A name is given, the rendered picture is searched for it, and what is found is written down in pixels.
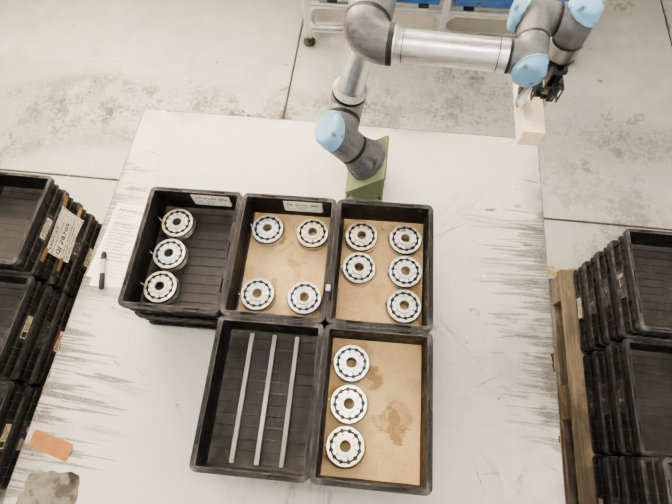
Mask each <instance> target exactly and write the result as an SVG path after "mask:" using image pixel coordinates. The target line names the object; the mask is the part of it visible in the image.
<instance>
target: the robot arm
mask: <svg viewBox="0 0 672 504"><path fill-rule="evenodd" d="M395 5H396V0H349V2H348V6H347V10H346V13H345V17H344V20H343V34H344V38H345V40H346V48H345V53H344V58H343V63H342V67H341V72H340V76H339V77H338V78H337V79H336V80H335V81H334V84H333V88H332V93H331V98H330V102H329V106H328V110H327V112H325V113H324V114H323V115H322V116H321V117H320V120H318V122H317V124H316V127H315V138H316V141H317V142H318V143H319V144H320V145H321V146H322V148H323V149H325V150H326V151H328V152H330V153H331V154H332V155H334V156H335V157H336V158H337V159H339V160H340V161H341V162H343V163H344V164H345V166H346V168H347V169H348V171H349V173H350V174H351V175H352V176H353V177H354V178H355V179H357V180H366V179H369V178H371V177H372V176H373V175H375V174H376V173H377V172H378V171H379V169H380V168H381V166H382V165H383V163H384V160H385V156H386V150H385V147H384V146H383V145H382V144H381V143H380V142H379V141H377V140H373V139H370V138H368V137H365V136H364V135H363V134H362V133H361V132H359V130H358V128H359V124H360V119H361V115H362V111H363V107H364V103H365V100H366V97H367V94H368V88H367V85H366V81H367V78H368V74H369V71H370V68H371V64H372V63H374V64H378V65H382V66H394V65H395V64H396V63H407V64H417V65H426V66H436V67H445V68H455V69H464V70H474V71H483V72H493V73H504V74H511V78H512V81H513V83H514V84H517V85H519V88H518V92H517V95H516V99H515V108H517V107H518V106H519V107H520V109H522V108H523V106H524V105H525V101H526V98H527V96H528V95H529V94H530V101H531V100H532V99H533V97H540V99H542V100H543V108H545V107H546V106H547V107H548V110H549V111H550V109H551V102H553V100H554V98H555V103H556V102H557V101H558V99H559V97H560V96H561V94H562V93H563V91H564V89H565V87H564V78H563V75H566V74H567V73H568V67H569V66H570V65H571V63H572V62H573V61H574V59H575V58H576V56H577V54H578V53H579V51H580V49H582V48H583V45H584V43H585V41H586V40H587V38H588V36H589V34H590V33H591V31H592V29H593V28H594V27H595V26H596V24H597V22H598V20H599V18H600V16H601V13H602V11H603V9H604V1H603V0H570V1H569V2H567V1H555V0H514V2H513V4H512V6H511V9H510V12H509V16H508V20H507V29H508V31H512V32H514V33H516V39H513V38H501V37H491V36H481V35H470V34H460V33H449V32H439V31H429V30H418V29H408V28H402V27H401V26H400V24H399V23H396V22H392V18H393V13H394V9H395ZM550 37H552V38H551V40H550ZM560 90H561V93H560V94H559V96H558V95H557V94H558V93H559V91H560ZM530 92H531V93H530ZM532 92H533V93H532Z"/></svg>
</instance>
